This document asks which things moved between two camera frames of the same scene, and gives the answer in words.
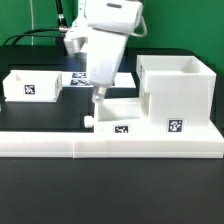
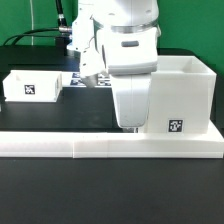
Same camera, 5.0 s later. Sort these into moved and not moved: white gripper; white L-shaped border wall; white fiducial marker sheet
Moved: white gripper
Not moved: white L-shaped border wall; white fiducial marker sheet
